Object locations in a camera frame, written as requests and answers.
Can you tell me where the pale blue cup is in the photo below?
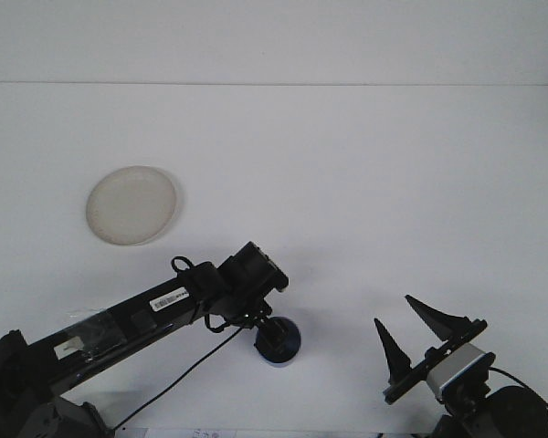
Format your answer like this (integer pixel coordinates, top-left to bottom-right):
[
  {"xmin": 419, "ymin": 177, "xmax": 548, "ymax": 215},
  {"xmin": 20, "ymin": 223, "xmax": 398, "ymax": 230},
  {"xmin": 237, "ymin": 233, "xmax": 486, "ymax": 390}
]
[{"xmin": 254, "ymin": 316, "xmax": 303, "ymax": 369}]

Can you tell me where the pale round plate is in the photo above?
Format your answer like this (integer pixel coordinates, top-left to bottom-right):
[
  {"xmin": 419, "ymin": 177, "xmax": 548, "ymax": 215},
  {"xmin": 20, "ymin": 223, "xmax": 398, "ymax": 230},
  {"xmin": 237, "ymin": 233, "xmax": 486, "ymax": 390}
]
[{"xmin": 85, "ymin": 164, "xmax": 183, "ymax": 247}]

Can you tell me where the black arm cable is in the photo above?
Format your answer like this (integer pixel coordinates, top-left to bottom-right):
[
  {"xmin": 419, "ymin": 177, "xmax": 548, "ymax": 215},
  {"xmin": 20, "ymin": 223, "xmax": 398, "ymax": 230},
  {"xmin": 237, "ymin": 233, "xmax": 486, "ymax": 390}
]
[
  {"xmin": 489, "ymin": 365, "xmax": 548, "ymax": 423},
  {"xmin": 112, "ymin": 255, "xmax": 259, "ymax": 431}
]

